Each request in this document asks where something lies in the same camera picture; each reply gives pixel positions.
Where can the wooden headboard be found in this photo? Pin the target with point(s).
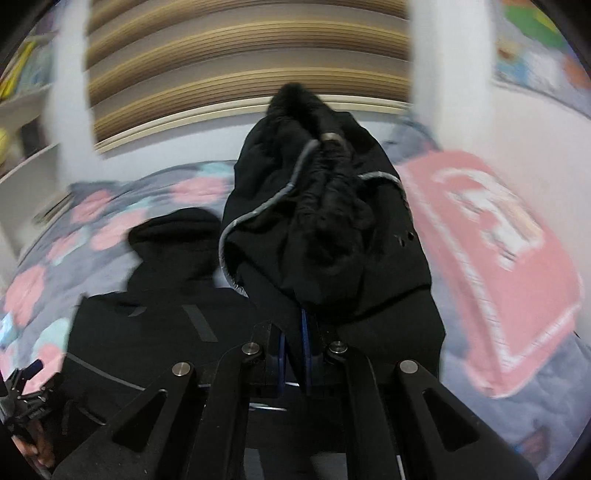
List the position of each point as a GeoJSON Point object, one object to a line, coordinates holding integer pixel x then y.
{"type": "Point", "coordinates": [231, 69]}

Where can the person's left hand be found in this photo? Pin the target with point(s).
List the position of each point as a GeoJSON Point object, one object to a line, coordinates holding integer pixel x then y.
{"type": "Point", "coordinates": [37, 445]}

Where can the dark grey cloth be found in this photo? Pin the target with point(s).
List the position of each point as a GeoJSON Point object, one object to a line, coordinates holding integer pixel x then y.
{"type": "Point", "coordinates": [411, 134]}

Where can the white bookshelf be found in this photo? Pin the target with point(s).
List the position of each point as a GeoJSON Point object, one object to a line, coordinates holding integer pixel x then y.
{"type": "Point", "coordinates": [27, 106]}

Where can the row of books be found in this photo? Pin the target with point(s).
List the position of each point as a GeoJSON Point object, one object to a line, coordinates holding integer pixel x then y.
{"type": "Point", "coordinates": [23, 69]}

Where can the black jacket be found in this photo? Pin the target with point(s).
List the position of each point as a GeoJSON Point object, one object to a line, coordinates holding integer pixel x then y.
{"type": "Point", "coordinates": [323, 207]}

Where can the grey floral blanket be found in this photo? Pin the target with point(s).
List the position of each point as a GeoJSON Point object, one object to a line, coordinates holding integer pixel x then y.
{"type": "Point", "coordinates": [92, 240]}

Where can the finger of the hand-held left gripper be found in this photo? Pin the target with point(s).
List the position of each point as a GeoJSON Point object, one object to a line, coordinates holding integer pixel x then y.
{"type": "Point", "coordinates": [32, 368]}

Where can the colourful wall poster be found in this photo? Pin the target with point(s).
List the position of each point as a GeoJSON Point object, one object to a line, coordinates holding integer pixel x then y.
{"type": "Point", "coordinates": [531, 55]}

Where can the pink pillow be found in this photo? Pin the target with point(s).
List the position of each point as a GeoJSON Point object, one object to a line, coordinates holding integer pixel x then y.
{"type": "Point", "coordinates": [485, 277]}

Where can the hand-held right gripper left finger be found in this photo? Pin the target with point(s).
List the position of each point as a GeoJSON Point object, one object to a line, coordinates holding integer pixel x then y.
{"type": "Point", "coordinates": [280, 369]}

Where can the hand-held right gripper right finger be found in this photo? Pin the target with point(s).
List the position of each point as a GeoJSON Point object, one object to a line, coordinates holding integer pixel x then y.
{"type": "Point", "coordinates": [305, 355]}

